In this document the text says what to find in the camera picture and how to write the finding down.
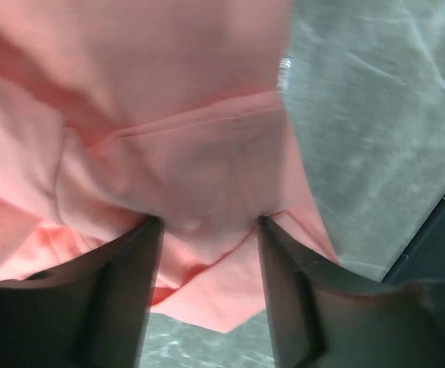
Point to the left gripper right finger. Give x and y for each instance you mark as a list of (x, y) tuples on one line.
[(323, 315)]

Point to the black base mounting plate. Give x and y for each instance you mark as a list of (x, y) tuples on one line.
[(424, 257)]

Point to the pink t shirt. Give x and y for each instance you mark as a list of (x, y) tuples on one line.
[(114, 110)]

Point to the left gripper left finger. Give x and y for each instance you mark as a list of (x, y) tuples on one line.
[(88, 312)]

